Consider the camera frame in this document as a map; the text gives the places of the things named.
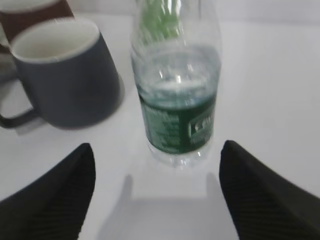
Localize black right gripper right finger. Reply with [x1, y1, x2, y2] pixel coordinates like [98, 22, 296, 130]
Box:
[219, 140, 320, 240]

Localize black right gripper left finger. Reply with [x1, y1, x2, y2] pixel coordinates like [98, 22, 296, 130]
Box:
[0, 143, 96, 240]

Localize clear Cestbon water bottle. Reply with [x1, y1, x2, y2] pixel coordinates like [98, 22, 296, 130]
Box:
[130, 0, 222, 167]

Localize dark grey ceramic mug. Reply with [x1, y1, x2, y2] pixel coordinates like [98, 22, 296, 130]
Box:
[0, 17, 124, 130]

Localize red-brown ceramic mug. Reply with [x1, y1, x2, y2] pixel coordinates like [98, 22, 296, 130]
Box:
[0, 0, 74, 54]

